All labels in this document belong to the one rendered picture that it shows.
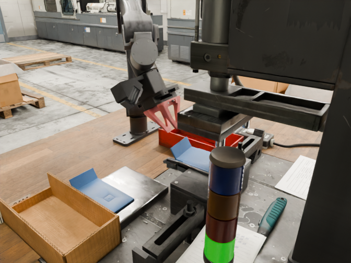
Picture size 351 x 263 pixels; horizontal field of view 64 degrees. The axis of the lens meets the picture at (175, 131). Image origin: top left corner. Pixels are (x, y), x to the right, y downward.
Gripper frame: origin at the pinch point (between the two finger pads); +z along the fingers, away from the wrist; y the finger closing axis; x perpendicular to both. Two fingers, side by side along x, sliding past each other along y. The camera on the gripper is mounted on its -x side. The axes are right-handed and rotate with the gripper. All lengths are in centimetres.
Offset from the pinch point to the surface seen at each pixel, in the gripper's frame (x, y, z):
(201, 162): -0.3, 4.4, 10.4
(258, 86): 213, -81, 15
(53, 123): 99, -283, -45
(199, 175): -4.5, 6.0, 12.0
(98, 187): -16.7, -15.6, 5.7
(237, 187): -25.6, 31.3, 5.9
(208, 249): -27.1, 24.4, 12.9
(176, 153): -1.8, -0.8, 6.3
